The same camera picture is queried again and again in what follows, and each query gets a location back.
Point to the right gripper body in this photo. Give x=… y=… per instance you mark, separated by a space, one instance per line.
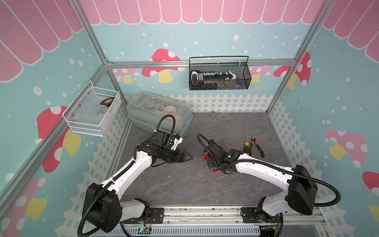
x=213 y=165

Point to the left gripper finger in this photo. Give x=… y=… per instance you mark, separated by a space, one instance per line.
x=183 y=160
x=185 y=155

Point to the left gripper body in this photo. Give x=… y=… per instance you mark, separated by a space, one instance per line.
x=170 y=155

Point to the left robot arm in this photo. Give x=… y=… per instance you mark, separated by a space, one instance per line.
x=103 y=208

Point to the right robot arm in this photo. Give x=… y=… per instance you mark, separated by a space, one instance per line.
x=298 y=191

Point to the yellow black screwdriver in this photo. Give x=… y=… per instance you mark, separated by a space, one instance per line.
x=246 y=148

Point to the orange black pliers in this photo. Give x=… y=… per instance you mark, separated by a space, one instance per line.
x=255 y=143

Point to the yellow tape roll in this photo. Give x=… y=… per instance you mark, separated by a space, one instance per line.
x=171 y=110

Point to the translucent plastic storage box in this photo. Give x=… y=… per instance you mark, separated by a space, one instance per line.
x=147 y=109

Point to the black red tape measure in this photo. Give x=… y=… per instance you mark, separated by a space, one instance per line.
x=107 y=102

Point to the white black power strip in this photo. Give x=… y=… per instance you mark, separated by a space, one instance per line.
x=211 y=79

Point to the green circuit board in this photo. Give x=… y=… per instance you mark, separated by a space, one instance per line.
x=144 y=231

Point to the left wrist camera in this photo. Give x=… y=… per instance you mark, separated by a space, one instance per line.
x=166 y=140

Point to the white wire mesh basket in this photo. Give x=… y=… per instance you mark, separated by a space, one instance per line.
x=86 y=116

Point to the black wire mesh basket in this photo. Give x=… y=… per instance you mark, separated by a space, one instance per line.
x=236 y=64

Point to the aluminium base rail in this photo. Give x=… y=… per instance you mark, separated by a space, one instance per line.
x=221 y=221

